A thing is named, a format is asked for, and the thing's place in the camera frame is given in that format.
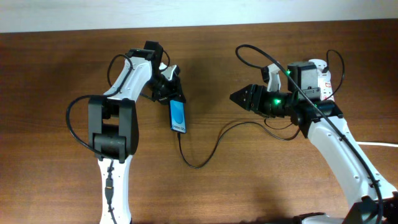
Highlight blue screen Galaxy smartphone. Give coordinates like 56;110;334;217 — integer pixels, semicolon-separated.
169;100;187;134

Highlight black USB charging cable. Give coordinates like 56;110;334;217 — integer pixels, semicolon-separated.
177;49;346;170

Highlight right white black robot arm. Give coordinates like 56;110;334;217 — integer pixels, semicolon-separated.
229;60;397;223

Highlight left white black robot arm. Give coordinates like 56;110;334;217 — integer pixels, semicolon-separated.
88;40;187;223

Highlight white USB charger adapter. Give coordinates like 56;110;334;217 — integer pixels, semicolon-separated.
309;59;331;82

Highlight white power strip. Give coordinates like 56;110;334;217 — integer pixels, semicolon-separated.
307;58;335;102

